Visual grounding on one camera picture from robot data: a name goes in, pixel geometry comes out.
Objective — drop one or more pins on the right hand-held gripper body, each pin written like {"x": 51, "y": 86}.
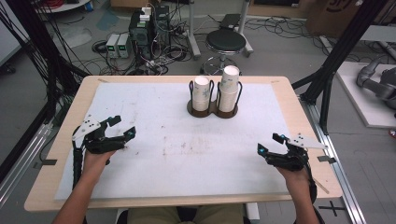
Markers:
{"x": 294, "y": 158}

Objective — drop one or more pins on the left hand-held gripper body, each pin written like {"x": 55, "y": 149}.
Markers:
{"x": 93, "y": 141}

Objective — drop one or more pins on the person's right hand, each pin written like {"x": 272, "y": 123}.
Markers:
{"x": 295, "y": 178}

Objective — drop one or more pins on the person's left hand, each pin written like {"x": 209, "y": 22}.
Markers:
{"x": 96, "y": 163}

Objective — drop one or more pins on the black tape strip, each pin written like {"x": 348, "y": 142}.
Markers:
{"x": 326, "y": 159}
{"x": 46, "y": 162}

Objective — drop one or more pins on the thin wooden stick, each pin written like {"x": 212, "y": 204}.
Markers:
{"x": 320, "y": 186}

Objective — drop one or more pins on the white table mat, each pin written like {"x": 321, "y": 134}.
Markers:
{"x": 186, "y": 155}

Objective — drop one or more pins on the black tape cross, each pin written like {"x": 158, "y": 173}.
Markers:
{"x": 332, "y": 207}

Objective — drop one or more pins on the dark double cup holder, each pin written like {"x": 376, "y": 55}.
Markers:
{"x": 213, "y": 112}

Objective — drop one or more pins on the tall stack of paper cups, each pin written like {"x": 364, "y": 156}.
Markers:
{"x": 229, "y": 90}

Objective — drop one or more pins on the grey bench power supply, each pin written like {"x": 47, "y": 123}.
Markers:
{"x": 123, "y": 46}
{"x": 112, "y": 46}

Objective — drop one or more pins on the short stack of paper cups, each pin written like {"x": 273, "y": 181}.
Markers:
{"x": 201, "y": 95}

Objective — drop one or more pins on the person's khaki pants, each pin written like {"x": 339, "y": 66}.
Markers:
{"x": 149, "y": 216}

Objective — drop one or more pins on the white platform board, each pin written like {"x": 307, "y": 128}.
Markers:
{"x": 358, "y": 102}

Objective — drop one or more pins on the black computer tower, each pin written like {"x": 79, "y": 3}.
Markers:
{"x": 140, "y": 34}

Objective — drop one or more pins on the white stand leg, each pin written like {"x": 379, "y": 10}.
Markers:
{"x": 193, "y": 37}
{"x": 245, "y": 34}

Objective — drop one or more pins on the black round stool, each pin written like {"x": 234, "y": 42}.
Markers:
{"x": 225, "y": 42}

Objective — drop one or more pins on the cardboard box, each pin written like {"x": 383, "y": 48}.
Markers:
{"x": 330, "y": 15}

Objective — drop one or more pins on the aluminium rail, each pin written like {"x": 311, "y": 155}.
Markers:
{"x": 339, "y": 174}
{"x": 21, "y": 165}

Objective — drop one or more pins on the black frame post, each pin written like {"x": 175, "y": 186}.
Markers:
{"x": 339, "y": 56}

